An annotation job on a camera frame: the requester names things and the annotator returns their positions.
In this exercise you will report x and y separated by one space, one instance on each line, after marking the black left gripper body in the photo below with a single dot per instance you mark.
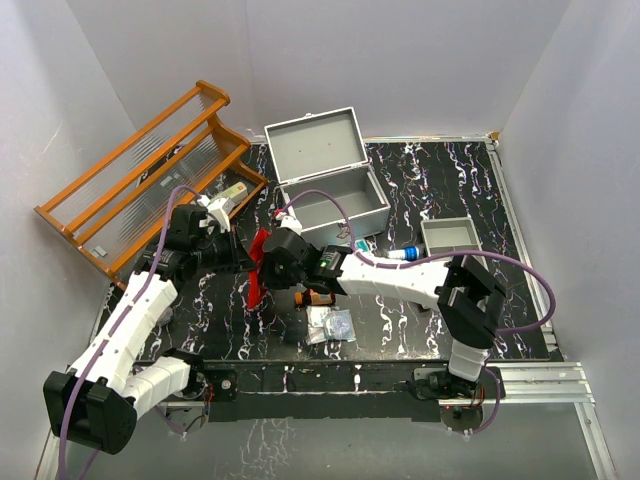
216 251

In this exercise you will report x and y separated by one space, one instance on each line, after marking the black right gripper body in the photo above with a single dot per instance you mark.
277 279

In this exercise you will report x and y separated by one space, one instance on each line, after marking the red first aid pouch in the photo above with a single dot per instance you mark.
257 290

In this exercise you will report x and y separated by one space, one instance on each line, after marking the brown medicine bottle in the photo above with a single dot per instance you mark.
312 298

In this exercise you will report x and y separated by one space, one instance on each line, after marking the clear bag of plasters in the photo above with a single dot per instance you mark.
326 323

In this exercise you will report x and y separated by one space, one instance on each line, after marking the grey plastic tray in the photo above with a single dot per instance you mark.
449 234

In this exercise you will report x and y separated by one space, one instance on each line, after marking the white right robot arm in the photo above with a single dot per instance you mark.
469 299

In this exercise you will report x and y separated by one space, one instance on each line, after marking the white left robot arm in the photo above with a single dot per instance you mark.
99 399

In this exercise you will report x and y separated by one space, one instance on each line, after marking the white medicine box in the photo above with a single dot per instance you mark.
236 193

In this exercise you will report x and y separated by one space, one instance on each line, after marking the silver metal medicine case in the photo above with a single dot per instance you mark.
325 151

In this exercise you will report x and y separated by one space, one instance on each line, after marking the wooden shelf rack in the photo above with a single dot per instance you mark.
112 211

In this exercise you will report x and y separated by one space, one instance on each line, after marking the blue white tube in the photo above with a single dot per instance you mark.
408 253

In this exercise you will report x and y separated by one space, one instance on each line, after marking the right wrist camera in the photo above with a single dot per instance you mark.
284 219

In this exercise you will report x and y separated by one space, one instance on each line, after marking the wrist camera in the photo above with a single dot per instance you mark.
284 219
219 209

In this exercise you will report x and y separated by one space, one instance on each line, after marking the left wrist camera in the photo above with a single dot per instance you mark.
219 209

